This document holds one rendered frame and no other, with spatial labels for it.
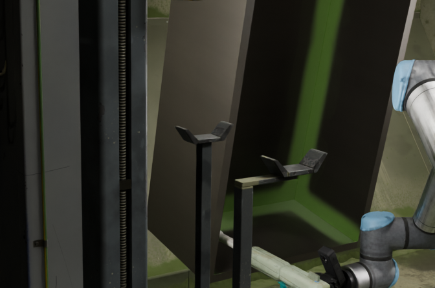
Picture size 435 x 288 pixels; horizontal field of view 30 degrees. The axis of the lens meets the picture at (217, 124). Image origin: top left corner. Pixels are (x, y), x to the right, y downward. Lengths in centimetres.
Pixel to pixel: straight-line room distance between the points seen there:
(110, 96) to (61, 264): 64
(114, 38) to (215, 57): 125
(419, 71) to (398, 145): 222
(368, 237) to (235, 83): 59
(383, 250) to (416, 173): 179
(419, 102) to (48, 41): 82
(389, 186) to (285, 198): 116
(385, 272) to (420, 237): 14
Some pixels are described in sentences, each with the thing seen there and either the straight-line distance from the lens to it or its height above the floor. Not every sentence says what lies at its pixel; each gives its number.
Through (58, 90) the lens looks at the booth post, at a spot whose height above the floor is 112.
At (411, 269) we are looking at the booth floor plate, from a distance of 370.
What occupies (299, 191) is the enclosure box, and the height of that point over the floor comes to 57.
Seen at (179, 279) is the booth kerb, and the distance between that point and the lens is 320.
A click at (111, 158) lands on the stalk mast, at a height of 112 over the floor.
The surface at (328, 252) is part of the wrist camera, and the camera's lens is 218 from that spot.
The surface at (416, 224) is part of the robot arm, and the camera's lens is 230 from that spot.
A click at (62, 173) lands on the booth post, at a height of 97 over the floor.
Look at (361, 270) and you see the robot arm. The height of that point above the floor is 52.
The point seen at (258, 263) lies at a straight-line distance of 222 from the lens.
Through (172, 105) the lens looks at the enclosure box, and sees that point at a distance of 232.
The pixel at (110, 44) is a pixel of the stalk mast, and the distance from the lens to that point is 88.
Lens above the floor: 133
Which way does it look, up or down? 11 degrees down
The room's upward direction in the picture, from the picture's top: 1 degrees clockwise
